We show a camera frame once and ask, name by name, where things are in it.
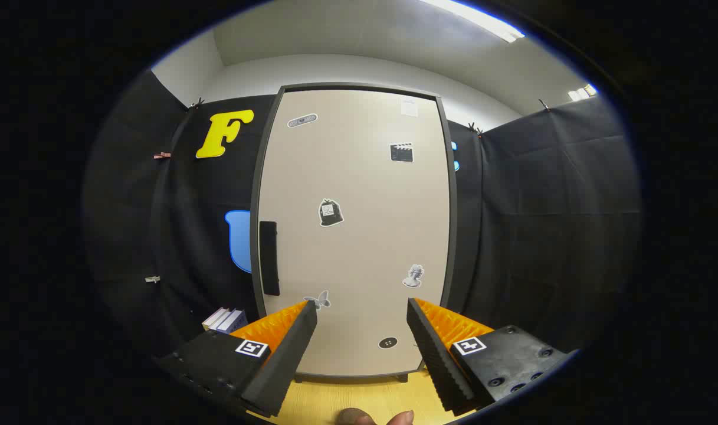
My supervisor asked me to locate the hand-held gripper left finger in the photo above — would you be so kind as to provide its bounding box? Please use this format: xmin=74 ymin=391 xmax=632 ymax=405
xmin=152 ymin=299 xmax=318 ymax=419

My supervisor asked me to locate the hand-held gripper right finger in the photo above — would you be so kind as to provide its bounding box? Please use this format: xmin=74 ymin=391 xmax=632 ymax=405
xmin=407 ymin=297 xmax=578 ymax=415

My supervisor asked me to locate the black door handle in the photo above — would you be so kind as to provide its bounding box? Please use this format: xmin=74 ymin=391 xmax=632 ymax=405
xmin=259 ymin=221 xmax=280 ymax=296

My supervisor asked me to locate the grey shoe cabinet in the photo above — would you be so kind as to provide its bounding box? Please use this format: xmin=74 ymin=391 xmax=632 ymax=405
xmin=250 ymin=83 xmax=458 ymax=383

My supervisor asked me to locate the blue book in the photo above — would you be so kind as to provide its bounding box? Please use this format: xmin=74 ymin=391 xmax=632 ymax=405
xmin=217 ymin=309 xmax=248 ymax=335

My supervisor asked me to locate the black backdrop cloth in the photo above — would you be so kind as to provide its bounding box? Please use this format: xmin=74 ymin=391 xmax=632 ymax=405
xmin=81 ymin=70 xmax=641 ymax=361

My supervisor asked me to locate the long ceiling light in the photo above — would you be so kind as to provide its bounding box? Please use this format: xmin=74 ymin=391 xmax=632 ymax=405
xmin=418 ymin=0 xmax=526 ymax=44

